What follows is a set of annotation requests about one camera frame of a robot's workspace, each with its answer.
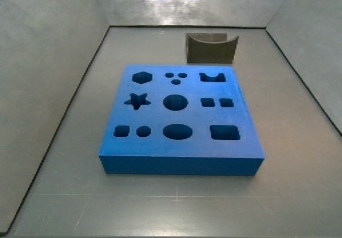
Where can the blue foam shape-sorter block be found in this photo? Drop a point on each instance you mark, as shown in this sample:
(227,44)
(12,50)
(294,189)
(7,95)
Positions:
(180,122)

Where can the black curved stand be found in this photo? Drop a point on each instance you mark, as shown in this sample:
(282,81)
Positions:
(210,48)

